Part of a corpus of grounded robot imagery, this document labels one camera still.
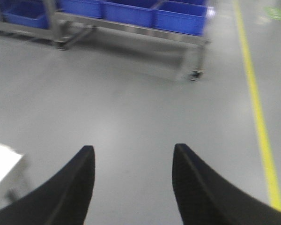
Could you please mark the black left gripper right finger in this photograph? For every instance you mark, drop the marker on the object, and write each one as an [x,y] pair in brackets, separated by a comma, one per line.
[204,197]

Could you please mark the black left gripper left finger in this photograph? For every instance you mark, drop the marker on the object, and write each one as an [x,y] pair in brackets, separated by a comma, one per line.
[62,200]

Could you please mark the right blue plastic bin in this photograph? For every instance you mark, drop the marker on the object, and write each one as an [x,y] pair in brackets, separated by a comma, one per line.
[182,16]

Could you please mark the blue plastic bin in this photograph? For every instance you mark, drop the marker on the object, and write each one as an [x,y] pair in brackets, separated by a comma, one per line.
[182,16]
[135,12]

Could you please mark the left blue plastic bin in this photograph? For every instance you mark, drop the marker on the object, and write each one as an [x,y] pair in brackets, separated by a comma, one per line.
[135,12]

